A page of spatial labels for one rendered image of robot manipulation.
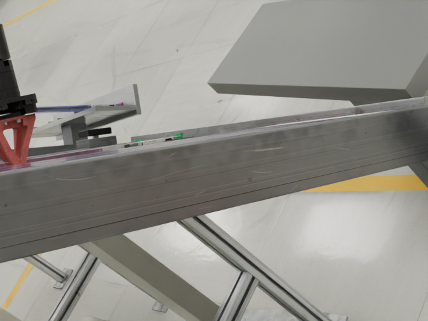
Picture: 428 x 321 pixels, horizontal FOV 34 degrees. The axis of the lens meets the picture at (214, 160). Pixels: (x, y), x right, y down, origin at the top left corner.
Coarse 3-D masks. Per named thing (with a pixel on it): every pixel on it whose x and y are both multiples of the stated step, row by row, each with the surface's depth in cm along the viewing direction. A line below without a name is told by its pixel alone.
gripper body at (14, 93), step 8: (0, 64) 96; (8, 64) 98; (0, 72) 96; (8, 72) 97; (0, 80) 96; (8, 80) 97; (16, 80) 99; (0, 88) 96; (8, 88) 97; (16, 88) 98; (0, 96) 96; (8, 96) 97; (16, 96) 98; (24, 96) 96; (32, 96) 97; (0, 104) 94; (8, 104) 99; (0, 112) 99; (8, 112) 99
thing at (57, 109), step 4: (116, 104) 149; (120, 104) 149; (40, 108) 137; (44, 108) 137; (48, 108) 138; (52, 108) 139; (56, 108) 139; (60, 108) 140; (64, 108) 140; (68, 108) 141; (72, 108) 142; (76, 108) 142; (80, 108) 143; (36, 112) 136; (40, 112) 137; (44, 112) 138; (48, 112) 139; (52, 112) 139; (56, 112) 140; (60, 112) 141
